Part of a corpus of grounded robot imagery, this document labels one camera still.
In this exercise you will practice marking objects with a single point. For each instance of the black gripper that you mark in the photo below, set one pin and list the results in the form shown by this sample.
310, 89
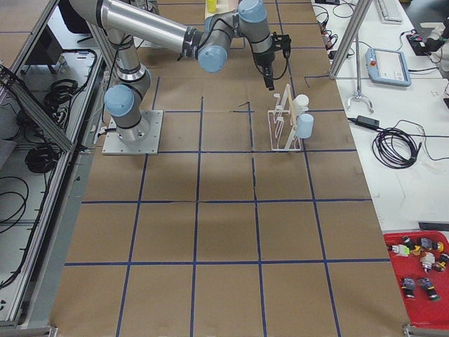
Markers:
262, 60

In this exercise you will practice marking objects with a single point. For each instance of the white plastic cup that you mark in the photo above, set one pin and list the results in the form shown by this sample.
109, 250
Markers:
300, 104

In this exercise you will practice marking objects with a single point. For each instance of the light blue cup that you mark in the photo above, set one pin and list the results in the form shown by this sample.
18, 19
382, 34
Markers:
305, 124

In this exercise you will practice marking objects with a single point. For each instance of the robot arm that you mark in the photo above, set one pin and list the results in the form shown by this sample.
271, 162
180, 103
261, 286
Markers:
124, 22

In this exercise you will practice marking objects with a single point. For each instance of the yellow plastic cup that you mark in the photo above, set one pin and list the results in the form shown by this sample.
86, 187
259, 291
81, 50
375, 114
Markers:
211, 6

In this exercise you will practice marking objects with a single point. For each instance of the cream plastic tray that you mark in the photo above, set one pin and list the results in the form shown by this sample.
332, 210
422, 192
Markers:
223, 6

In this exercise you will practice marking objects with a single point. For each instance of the reacher grabber tool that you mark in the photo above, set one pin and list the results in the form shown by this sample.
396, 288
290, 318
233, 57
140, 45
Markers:
359, 97

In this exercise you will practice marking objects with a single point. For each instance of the teach pendant tablet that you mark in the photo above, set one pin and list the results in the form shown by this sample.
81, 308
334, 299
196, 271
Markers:
387, 67

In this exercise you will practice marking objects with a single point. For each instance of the white keyboard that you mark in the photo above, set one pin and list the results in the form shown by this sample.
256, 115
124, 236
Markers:
389, 11

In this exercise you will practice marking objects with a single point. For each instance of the red parts tray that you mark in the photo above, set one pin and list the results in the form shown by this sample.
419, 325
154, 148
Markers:
420, 263

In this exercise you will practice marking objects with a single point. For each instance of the white wire cup rack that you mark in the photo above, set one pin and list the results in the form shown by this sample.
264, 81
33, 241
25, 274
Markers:
282, 122

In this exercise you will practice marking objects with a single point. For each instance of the aluminium frame post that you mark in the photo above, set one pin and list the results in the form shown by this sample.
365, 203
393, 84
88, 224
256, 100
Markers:
348, 36

